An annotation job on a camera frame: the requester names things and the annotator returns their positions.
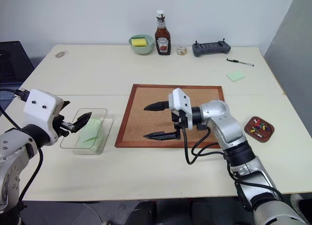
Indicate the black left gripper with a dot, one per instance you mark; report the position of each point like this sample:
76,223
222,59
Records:
64,126

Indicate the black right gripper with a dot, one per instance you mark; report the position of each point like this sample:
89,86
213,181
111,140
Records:
180,127

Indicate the light green paper note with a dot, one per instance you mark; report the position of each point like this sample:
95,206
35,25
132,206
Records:
100,122
90,130
90,148

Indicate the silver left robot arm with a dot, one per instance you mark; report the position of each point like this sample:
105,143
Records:
14,152

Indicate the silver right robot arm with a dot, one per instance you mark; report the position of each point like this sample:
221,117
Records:
229,127

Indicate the wood-framed cork board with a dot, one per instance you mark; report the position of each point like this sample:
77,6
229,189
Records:
146,122

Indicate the green sticky note pad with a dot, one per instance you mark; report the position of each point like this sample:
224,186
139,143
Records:
236,77

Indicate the clear plastic tray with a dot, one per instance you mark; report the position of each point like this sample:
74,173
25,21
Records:
107,137

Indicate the small clear tape roll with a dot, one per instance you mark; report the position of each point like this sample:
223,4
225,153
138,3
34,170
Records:
60,54

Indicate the pale green bowl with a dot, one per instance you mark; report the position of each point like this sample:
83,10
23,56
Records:
141,50

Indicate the small glass jar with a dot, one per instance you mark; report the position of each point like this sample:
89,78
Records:
181,50

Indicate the dark laptop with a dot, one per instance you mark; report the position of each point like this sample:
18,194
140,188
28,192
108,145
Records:
13,61

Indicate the Heinz ketchup bottle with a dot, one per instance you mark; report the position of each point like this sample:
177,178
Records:
162,41

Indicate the yellow sponge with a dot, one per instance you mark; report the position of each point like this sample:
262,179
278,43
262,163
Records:
139,42

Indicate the grey handheld controller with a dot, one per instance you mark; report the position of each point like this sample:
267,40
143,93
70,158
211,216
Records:
210,48

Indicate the dark rounded shape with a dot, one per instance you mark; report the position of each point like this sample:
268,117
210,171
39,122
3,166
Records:
141,212

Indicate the black and silver pen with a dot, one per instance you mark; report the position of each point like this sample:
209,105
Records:
240,62

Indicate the brown dish of pushpins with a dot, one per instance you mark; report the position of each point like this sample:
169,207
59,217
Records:
267,136

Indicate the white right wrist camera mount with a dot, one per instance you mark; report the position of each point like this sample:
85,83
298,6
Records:
180,100

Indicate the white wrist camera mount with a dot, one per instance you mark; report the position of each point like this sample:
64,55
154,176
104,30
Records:
40,110
180,100

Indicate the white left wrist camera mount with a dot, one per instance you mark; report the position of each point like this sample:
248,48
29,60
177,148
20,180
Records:
40,110

